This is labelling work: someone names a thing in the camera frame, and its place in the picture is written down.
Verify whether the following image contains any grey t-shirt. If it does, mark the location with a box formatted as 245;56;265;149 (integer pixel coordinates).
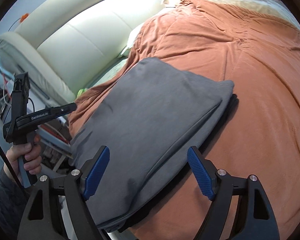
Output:
71;57;234;232

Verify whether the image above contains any left dark sleeve forearm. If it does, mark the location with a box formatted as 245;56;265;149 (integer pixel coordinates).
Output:
0;168;30;239

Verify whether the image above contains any left hand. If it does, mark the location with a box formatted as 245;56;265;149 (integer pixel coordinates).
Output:
3;134;43;184

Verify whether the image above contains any orange bed blanket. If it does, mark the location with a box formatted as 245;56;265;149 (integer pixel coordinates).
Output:
67;0;300;240

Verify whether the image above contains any cream padded headboard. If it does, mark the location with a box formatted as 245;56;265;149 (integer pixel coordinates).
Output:
0;0;164;106

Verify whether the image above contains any cream duvet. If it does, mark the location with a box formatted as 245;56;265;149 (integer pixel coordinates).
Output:
207;0;300;30

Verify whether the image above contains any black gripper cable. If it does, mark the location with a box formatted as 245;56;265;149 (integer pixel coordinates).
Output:
0;129;23;188

